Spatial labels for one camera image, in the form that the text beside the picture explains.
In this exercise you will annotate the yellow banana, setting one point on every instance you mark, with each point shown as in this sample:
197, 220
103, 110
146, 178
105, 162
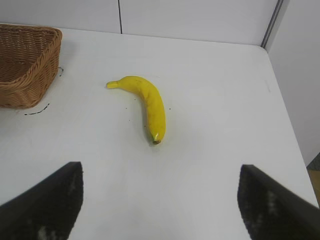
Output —
153, 100

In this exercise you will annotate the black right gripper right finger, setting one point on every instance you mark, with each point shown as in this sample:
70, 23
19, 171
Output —
272, 212

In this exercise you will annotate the brown woven wicker basket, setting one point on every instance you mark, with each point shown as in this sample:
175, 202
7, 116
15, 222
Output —
27, 75

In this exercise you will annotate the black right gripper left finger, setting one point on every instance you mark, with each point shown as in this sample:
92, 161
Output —
47, 205

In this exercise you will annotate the grey aluminium frame post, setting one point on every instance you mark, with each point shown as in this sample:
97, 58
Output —
272, 23

